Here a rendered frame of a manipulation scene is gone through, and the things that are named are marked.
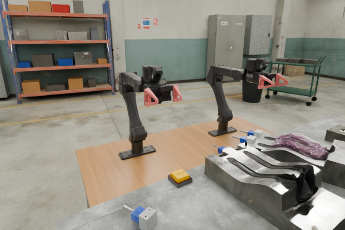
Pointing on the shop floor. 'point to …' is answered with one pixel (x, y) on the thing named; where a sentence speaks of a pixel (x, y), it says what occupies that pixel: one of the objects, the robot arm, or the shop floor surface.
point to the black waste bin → (251, 92)
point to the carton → (293, 70)
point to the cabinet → (226, 42)
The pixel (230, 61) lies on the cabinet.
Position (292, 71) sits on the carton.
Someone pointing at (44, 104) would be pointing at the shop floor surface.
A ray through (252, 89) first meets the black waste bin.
